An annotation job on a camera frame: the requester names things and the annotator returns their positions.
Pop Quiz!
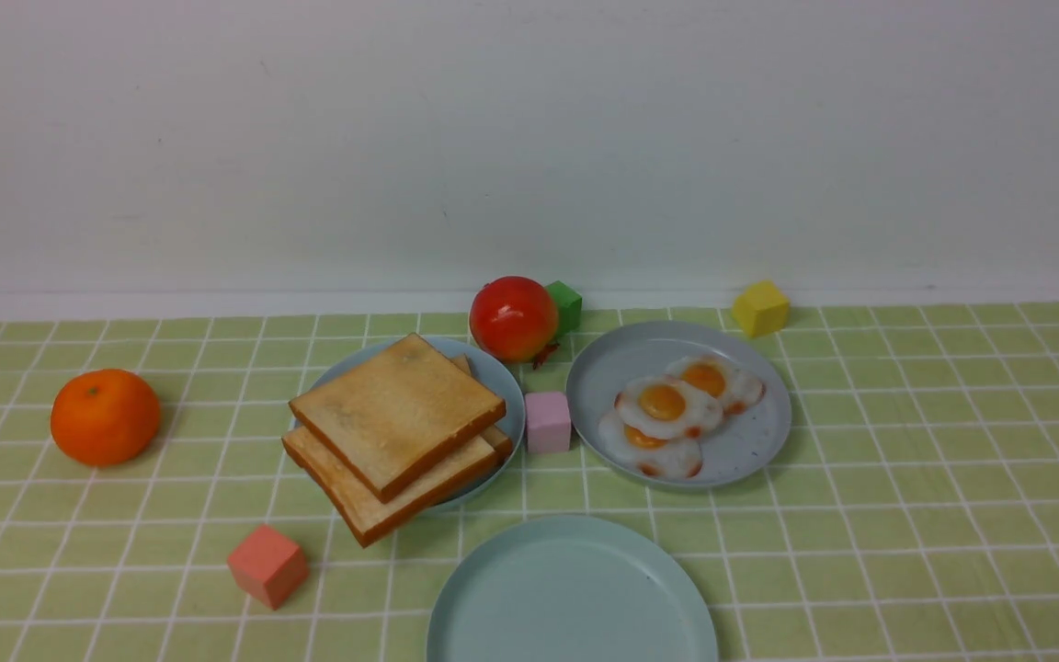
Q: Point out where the salmon red cube block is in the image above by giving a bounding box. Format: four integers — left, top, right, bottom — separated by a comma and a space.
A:
226, 524, 310, 611

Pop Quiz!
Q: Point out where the green cube block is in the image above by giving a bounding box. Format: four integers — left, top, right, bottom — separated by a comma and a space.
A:
545, 280, 584, 338

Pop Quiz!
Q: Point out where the light blue front plate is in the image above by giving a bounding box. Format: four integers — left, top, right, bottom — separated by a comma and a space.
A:
425, 515, 719, 661

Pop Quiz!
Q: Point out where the orange mandarin fruit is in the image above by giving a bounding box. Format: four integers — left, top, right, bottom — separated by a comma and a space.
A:
50, 369, 163, 468

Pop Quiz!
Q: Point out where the yellow cube block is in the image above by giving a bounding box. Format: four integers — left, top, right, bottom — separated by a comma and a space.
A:
731, 280, 791, 338

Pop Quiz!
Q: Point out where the red tomato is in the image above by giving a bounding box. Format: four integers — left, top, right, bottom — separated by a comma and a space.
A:
468, 276, 560, 369

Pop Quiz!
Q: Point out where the toast slice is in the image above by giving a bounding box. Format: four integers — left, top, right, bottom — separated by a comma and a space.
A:
281, 427, 503, 548
450, 355, 516, 461
289, 334, 506, 503

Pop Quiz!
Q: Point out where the pink cube block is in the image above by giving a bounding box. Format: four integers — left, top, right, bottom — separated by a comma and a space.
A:
525, 391, 572, 455

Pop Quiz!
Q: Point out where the blue plate with bread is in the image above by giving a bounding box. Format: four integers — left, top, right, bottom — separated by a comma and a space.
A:
303, 335, 526, 514

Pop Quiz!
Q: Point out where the fried egg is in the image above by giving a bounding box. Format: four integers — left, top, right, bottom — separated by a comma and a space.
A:
598, 410, 703, 479
613, 374, 724, 441
665, 355, 768, 416

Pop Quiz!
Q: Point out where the grey plate with eggs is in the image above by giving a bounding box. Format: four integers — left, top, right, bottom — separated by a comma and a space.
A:
564, 320, 791, 489

